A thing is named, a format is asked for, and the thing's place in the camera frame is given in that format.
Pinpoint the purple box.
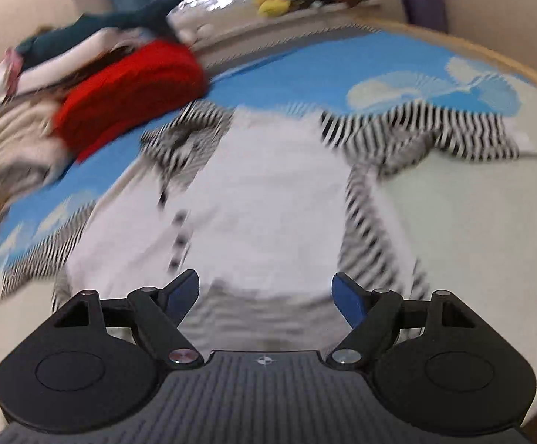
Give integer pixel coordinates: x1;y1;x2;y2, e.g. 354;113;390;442
399;0;449;34

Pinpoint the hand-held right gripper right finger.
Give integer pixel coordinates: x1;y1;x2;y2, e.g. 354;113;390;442
326;272;478;371

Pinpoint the blue cloud print bed sheet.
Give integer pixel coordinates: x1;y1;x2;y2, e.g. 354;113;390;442
0;22;537;426

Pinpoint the wooden bed frame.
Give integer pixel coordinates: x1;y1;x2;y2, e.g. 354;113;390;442
356;16;537;109

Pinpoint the beige folded clothes pile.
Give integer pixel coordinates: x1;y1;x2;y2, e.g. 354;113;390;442
0;97;81;201

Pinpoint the white striped small shirt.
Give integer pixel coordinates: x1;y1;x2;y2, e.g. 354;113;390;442
0;98;537;356

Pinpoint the white folded cloth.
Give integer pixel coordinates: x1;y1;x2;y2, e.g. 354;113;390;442
18;28;158;95

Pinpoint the dark teal shark plush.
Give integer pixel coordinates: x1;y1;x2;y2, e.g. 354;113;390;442
16;0;190;69

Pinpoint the red knitted garment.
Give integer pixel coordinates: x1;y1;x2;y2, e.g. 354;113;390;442
53;39;211;164

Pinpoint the white windowsill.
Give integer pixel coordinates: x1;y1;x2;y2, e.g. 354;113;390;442
189;0;383;58

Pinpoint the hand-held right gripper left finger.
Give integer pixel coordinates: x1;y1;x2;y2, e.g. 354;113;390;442
53;269;205;371

